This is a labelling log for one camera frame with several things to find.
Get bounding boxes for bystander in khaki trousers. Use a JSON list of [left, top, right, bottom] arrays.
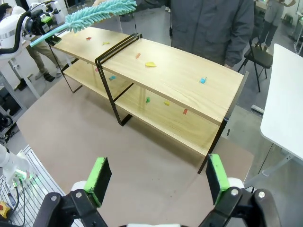
[[26, 41, 63, 82]]

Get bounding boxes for dark-haired bystander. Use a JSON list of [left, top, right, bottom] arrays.
[[0, 4, 24, 19]]

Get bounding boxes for yellow emergency stop box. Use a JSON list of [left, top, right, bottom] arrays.
[[0, 200, 12, 219]]

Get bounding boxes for black folding chair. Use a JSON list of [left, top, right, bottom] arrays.
[[237, 37, 274, 92]]

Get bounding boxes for teal chenille duster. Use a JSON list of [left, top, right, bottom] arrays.
[[30, 0, 138, 48]]

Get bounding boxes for white background machine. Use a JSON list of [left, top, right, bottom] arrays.
[[46, 0, 69, 26]]

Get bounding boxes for wooden shelf unit black frame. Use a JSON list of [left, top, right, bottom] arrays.
[[94, 33, 249, 175], [48, 26, 144, 126]]

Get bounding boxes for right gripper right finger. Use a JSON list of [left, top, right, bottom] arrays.
[[200, 153, 282, 227]]

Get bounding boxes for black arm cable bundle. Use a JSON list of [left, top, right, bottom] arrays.
[[0, 10, 33, 55]]

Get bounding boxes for bystander in grey clothes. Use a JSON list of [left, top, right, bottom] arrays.
[[262, 0, 286, 54]]

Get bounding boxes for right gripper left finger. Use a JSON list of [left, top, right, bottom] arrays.
[[35, 157, 113, 227]]

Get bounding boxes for person's left forearm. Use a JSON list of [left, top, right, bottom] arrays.
[[223, 21, 255, 70]]

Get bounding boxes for white table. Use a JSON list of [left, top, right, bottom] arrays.
[[260, 43, 303, 177]]

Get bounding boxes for person in grey jacket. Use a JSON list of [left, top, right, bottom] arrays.
[[165, 0, 255, 69]]

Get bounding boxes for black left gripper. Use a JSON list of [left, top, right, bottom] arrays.
[[25, 9, 62, 46]]

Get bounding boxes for ribbed aluminium base plate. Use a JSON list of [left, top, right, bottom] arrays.
[[0, 144, 80, 227]]

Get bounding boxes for black equipment under desk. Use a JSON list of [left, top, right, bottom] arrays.
[[0, 91, 27, 142]]

